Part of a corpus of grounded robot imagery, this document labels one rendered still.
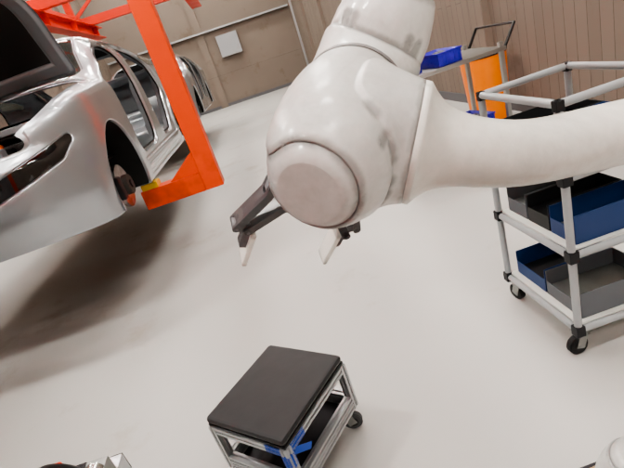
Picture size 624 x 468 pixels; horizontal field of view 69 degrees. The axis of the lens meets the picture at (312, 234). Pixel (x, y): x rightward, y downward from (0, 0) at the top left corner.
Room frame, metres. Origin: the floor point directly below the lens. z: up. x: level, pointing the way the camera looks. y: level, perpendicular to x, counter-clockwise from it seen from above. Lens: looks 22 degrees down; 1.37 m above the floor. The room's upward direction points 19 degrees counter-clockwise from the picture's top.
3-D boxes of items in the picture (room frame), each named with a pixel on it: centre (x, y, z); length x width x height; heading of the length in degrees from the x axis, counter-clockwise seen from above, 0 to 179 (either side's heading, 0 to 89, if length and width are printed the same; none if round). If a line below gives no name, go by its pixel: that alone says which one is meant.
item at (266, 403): (1.30, 0.30, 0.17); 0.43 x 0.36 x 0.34; 141
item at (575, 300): (1.55, -1.00, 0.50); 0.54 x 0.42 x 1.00; 2
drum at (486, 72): (4.85, -2.30, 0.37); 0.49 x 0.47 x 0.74; 92
